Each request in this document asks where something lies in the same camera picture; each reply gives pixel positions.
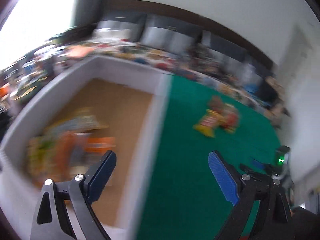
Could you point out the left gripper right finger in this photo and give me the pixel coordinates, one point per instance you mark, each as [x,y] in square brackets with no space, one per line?
[273,219]

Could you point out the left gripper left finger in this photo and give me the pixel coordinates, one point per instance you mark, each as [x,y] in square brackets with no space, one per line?
[51,219]

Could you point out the red green snack bag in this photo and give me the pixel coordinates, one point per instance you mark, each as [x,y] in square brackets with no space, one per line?
[229,115]

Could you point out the orange clear snack bag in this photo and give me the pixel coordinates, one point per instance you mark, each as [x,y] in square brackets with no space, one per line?
[67,147]

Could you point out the yellow snack bag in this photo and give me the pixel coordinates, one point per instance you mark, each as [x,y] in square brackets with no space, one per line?
[208,123]

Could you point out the green tablecloth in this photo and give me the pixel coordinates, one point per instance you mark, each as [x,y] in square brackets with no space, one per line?
[184,200]

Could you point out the white cardboard box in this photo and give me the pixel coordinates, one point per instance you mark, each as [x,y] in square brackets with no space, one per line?
[130,100]

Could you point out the grey sofa cushion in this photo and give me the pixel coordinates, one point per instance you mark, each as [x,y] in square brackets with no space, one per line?
[169,34]
[135,27]

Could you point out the grey curtain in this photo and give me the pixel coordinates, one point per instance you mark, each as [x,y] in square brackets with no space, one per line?
[87,12]

